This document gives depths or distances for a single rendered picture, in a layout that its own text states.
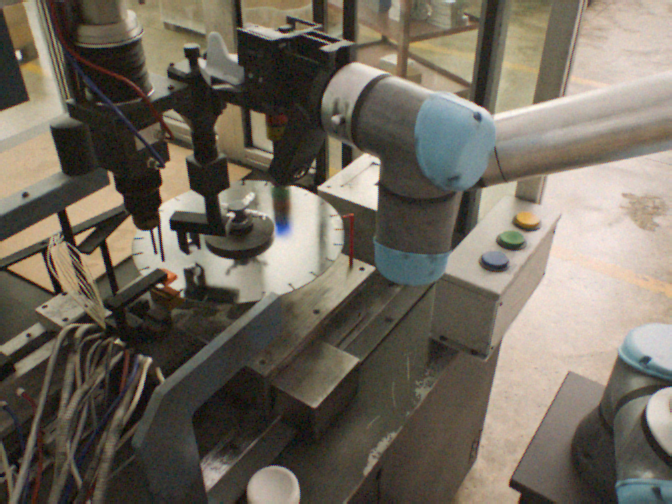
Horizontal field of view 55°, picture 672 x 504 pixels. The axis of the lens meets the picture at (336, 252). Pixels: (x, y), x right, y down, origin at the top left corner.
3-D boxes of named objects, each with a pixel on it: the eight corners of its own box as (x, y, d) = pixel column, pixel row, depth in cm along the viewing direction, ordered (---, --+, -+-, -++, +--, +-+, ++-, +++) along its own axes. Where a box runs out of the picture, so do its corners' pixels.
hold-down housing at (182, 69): (215, 177, 92) (198, 35, 80) (237, 190, 89) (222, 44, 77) (183, 192, 89) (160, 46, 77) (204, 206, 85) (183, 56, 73)
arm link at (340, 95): (399, 137, 65) (343, 164, 60) (365, 123, 67) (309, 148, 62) (405, 64, 60) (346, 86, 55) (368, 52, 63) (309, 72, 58)
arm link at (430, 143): (443, 217, 55) (455, 125, 50) (348, 172, 61) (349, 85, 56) (494, 183, 59) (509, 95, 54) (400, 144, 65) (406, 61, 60)
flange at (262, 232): (194, 251, 98) (192, 238, 96) (215, 212, 107) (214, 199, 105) (266, 257, 97) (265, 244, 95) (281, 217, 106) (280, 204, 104)
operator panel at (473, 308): (493, 257, 130) (505, 193, 121) (546, 276, 125) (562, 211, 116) (427, 337, 112) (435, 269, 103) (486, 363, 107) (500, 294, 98)
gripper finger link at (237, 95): (231, 65, 72) (289, 85, 68) (232, 81, 73) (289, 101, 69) (199, 77, 69) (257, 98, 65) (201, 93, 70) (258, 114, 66)
